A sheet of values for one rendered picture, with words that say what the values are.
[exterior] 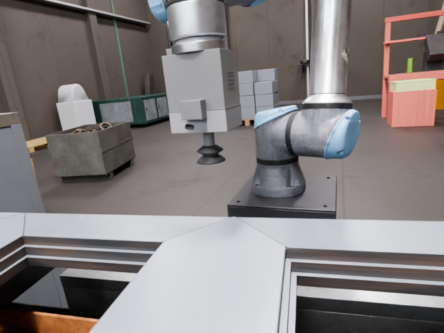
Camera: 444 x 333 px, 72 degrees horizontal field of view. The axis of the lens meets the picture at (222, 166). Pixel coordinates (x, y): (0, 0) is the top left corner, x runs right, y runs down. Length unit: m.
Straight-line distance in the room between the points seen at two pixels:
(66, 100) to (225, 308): 8.91
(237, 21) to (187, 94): 11.79
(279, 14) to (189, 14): 11.46
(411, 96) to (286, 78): 6.22
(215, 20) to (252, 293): 0.32
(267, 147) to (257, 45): 11.14
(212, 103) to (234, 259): 0.20
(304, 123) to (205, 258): 0.45
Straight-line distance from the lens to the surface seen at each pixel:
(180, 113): 0.43
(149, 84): 12.40
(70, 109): 9.05
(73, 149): 4.19
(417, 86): 6.22
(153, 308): 0.36
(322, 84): 0.76
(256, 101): 7.18
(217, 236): 0.47
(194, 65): 0.41
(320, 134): 0.74
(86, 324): 0.62
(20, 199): 1.24
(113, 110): 9.58
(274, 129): 0.80
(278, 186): 0.83
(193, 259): 0.43
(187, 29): 0.41
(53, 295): 1.41
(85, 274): 0.83
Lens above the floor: 1.09
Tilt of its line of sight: 16 degrees down
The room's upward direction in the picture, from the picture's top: 6 degrees counter-clockwise
